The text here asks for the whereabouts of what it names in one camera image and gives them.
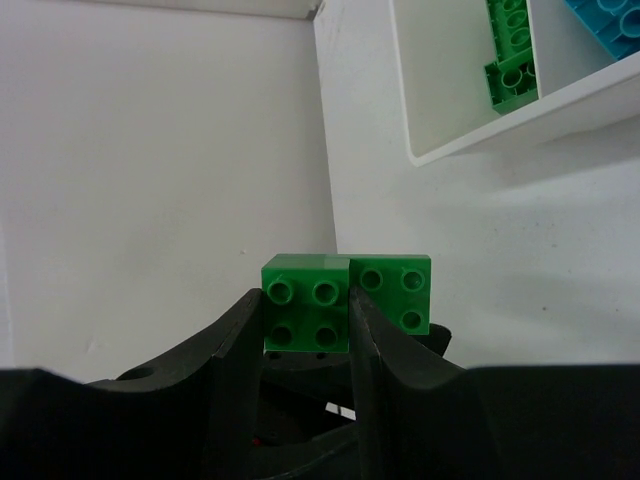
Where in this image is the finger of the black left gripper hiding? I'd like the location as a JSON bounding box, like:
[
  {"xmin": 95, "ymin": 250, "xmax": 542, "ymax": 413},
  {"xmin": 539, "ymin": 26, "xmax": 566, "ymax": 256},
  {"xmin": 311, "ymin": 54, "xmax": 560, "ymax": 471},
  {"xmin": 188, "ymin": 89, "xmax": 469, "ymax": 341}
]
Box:
[{"xmin": 249, "ymin": 352, "xmax": 362, "ymax": 479}]

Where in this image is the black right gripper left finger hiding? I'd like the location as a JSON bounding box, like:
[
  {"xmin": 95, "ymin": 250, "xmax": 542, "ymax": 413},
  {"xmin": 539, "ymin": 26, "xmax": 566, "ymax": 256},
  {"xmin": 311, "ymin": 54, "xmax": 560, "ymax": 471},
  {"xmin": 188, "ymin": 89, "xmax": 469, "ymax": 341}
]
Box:
[{"xmin": 1, "ymin": 289, "xmax": 263, "ymax": 479}]

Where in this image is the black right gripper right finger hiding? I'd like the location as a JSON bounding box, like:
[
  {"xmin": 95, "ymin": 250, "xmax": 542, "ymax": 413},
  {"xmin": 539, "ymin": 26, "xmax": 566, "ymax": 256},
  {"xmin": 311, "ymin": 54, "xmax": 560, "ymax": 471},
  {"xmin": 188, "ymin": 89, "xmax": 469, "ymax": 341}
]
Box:
[{"xmin": 349, "ymin": 288, "xmax": 639, "ymax": 479}]

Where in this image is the teal monster face lego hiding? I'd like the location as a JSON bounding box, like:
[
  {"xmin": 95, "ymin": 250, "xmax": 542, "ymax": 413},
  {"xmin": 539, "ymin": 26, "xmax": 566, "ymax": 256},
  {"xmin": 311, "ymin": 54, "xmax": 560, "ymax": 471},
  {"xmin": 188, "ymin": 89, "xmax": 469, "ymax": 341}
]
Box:
[{"xmin": 565, "ymin": 0, "xmax": 639, "ymax": 61}]

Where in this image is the white three-compartment container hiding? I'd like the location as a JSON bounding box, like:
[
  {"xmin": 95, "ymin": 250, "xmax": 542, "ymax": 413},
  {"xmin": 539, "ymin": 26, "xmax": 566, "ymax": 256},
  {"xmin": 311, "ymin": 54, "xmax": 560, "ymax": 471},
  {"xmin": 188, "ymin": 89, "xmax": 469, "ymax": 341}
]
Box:
[{"xmin": 389, "ymin": 1, "xmax": 639, "ymax": 166}]

